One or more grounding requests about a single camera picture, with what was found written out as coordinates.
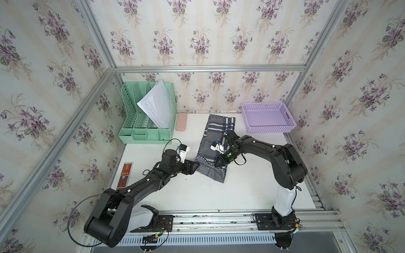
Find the purple plastic basket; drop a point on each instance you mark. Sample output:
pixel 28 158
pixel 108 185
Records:
pixel 267 117

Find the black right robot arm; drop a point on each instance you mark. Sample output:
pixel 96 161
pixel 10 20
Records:
pixel 288 169

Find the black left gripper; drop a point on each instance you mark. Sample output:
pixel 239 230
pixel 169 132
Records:
pixel 190 171

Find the pink eraser block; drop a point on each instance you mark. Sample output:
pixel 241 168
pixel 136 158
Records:
pixel 181 122

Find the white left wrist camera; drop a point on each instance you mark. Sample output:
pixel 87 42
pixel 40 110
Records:
pixel 183 150

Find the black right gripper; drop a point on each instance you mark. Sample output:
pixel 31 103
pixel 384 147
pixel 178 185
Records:
pixel 222 162

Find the small circuit board with wires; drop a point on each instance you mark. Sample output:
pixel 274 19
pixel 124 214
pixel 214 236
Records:
pixel 155 239

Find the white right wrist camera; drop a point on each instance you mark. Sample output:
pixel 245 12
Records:
pixel 219 147

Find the green mesh file organizer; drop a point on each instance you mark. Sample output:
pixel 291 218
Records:
pixel 137 127

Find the red rectangular card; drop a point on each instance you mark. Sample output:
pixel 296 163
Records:
pixel 124 175

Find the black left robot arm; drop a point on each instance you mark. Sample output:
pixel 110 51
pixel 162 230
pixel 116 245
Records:
pixel 110 218

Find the grey plaid pillowcase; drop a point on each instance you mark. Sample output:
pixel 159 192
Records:
pixel 216 128

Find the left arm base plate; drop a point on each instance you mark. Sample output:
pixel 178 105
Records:
pixel 157 224

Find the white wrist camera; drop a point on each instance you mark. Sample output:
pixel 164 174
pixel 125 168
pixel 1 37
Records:
pixel 183 150
pixel 219 147

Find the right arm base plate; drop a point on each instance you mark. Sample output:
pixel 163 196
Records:
pixel 276 222

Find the white paper sheets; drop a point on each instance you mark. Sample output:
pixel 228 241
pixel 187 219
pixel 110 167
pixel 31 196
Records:
pixel 156 104

